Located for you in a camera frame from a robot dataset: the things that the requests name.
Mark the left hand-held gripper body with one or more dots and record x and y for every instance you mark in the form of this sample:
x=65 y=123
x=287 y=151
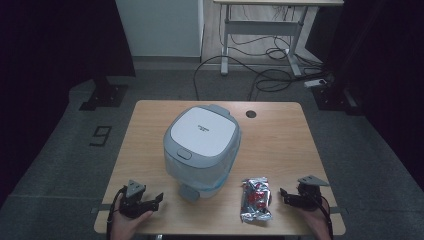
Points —
x=133 y=200

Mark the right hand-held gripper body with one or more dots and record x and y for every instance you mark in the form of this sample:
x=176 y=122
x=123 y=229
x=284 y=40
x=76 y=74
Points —
x=310 y=195

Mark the person's left hand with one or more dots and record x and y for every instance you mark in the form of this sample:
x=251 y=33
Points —
x=128 y=225

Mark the person's right hand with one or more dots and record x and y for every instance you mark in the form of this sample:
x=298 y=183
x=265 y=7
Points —
x=313 y=221

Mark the silver foil snack packet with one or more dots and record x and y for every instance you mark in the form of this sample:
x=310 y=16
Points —
x=256 y=200

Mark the clear plastic bin liner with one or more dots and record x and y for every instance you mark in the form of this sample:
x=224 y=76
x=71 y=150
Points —
x=200 y=176

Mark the white grey lidded trash bin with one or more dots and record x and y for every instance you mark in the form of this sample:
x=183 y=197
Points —
x=203 y=136

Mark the round black table grommet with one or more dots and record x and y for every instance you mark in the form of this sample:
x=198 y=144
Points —
x=251 y=114

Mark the black stand base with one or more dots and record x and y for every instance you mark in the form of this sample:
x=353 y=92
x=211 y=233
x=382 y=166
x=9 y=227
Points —
x=336 y=98
x=105 y=96

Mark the white power strip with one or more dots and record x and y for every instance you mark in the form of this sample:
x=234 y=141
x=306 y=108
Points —
x=314 y=82

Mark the dark curtain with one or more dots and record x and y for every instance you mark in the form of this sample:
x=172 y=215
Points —
x=50 y=50
x=383 y=66

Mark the white standing desk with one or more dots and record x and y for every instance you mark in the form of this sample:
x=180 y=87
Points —
x=263 y=28

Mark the white cabinet panel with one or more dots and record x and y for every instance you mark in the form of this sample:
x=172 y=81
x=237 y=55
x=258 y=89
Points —
x=160 y=26

